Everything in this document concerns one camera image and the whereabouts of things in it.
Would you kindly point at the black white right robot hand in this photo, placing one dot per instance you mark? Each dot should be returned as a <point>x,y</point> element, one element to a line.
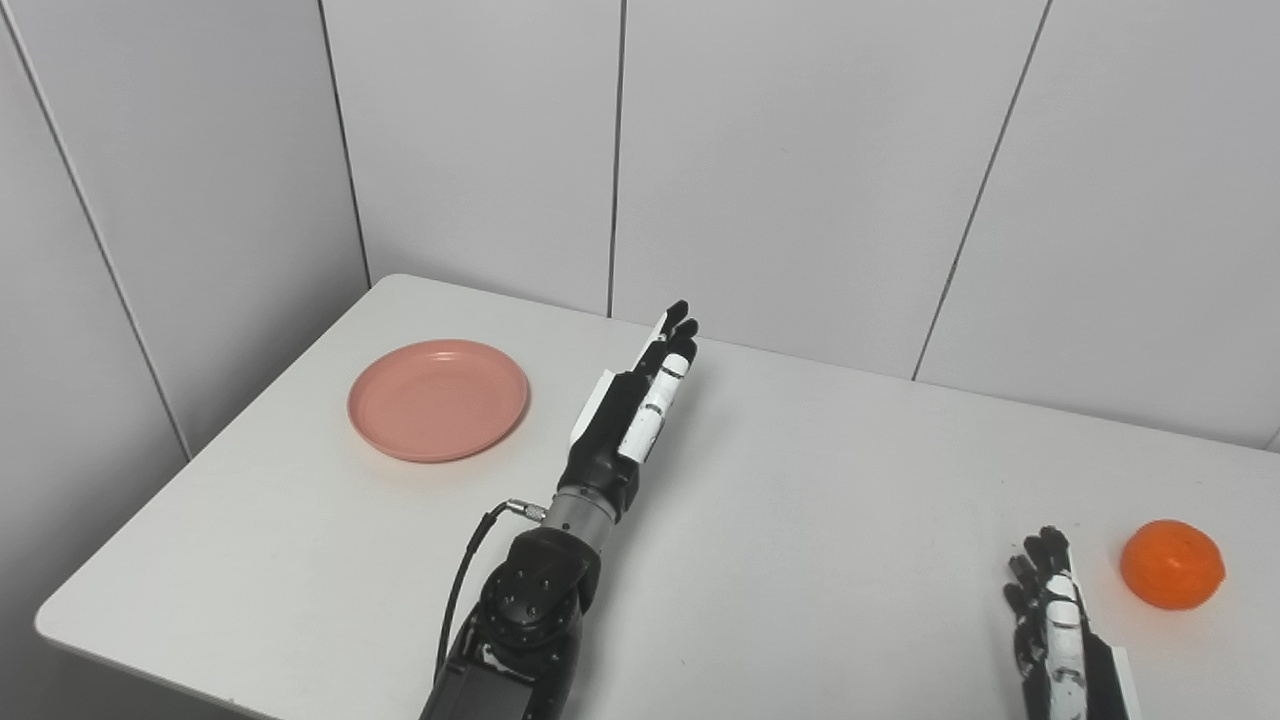
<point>1065,660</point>

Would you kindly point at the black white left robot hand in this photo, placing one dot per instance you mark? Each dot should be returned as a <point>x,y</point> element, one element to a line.
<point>610,440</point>

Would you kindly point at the orange fruit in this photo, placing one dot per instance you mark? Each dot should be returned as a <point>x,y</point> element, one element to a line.
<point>1172,565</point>

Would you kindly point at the pink round plate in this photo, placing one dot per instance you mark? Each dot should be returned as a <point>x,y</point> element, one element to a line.
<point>438,400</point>

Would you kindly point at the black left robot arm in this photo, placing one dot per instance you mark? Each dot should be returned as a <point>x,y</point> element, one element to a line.
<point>520,620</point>

